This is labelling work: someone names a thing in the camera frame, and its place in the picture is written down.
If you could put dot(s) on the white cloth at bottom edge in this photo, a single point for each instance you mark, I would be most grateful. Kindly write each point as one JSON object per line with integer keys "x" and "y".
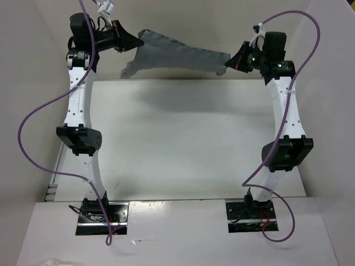
{"x": 58, "y": 262}

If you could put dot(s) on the grey pleated skirt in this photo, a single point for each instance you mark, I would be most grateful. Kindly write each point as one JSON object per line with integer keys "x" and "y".
{"x": 160, "y": 51}

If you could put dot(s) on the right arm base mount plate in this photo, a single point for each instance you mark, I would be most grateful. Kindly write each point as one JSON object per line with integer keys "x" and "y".
{"x": 241, "y": 220}

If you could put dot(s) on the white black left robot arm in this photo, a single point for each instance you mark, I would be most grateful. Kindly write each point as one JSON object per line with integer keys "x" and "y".
{"x": 77, "y": 133}

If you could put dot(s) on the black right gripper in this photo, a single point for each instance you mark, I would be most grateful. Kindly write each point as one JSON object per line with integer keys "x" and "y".
{"x": 238, "y": 62}

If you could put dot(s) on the aluminium table edge rail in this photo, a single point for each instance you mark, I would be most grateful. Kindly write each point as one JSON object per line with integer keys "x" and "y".
{"x": 55, "y": 178}

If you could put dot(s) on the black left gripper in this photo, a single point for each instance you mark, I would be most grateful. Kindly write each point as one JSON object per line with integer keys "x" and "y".
{"x": 124, "y": 41}

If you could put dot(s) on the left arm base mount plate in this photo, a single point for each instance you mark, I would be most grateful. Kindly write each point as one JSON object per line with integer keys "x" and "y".
{"x": 94, "y": 223}

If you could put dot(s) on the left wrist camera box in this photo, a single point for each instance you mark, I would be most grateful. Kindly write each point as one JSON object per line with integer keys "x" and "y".
{"x": 106, "y": 7}

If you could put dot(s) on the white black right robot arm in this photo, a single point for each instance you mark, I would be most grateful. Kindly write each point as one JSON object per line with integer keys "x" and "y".
{"x": 266, "y": 53}

